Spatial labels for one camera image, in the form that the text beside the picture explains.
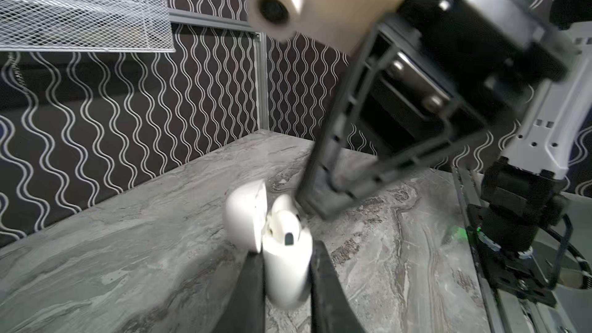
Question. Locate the white wire mesh basket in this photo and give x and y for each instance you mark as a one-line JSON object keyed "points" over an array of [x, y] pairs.
{"points": [[86, 26]]}

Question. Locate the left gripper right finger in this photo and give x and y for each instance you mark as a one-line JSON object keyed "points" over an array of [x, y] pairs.
{"points": [[330, 310]]}

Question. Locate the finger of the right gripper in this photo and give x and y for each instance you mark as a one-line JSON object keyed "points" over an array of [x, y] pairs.
{"points": [[415, 138], [321, 192]]}

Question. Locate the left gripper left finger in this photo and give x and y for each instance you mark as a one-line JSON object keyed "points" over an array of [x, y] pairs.
{"points": [[246, 308]]}

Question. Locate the white round charging case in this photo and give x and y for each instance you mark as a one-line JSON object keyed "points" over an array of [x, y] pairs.
{"points": [[277, 232]]}

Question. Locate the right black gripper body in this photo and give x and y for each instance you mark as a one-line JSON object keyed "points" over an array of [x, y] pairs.
{"points": [[439, 73]]}

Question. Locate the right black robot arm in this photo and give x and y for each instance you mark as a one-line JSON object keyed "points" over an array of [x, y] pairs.
{"points": [[523, 186]]}

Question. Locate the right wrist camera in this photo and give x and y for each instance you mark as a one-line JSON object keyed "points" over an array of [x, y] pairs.
{"points": [[339, 24]]}

